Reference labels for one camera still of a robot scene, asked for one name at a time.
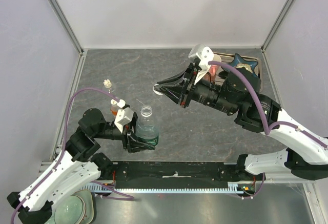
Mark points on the green ceramic plate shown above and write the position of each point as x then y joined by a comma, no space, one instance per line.
89,200

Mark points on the metal tray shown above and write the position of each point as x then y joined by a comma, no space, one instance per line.
223,73

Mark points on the green label water bottle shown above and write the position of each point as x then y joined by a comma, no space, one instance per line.
147,129

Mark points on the slotted cable duct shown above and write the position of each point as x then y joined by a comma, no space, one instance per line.
232,188

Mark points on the white bottle cap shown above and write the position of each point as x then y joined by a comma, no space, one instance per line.
154,88
113,102

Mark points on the green ceramic bowl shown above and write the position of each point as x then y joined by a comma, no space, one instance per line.
72,210

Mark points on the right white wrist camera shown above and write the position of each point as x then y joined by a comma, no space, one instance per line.
205,55

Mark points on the cream bottle cap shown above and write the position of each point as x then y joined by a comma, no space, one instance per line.
107,83

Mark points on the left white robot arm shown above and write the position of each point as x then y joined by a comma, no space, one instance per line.
78,163

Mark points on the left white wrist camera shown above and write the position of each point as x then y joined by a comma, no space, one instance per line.
124,115

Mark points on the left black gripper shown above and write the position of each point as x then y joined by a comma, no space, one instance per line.
130,143

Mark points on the blue star-shaped dish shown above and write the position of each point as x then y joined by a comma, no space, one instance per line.
239,59

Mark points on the orange drink bottle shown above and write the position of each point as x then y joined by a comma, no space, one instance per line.
114,109

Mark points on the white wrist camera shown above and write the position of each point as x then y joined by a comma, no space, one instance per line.
124,115
205,55

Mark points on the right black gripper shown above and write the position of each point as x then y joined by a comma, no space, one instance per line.
186,79

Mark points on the small patterned bowl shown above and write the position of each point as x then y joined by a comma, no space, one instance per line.
246,66

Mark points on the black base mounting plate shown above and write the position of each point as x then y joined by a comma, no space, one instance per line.
133,170

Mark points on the pink mug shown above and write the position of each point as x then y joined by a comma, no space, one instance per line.
211,74

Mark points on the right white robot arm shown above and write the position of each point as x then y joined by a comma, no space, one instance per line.
304,154

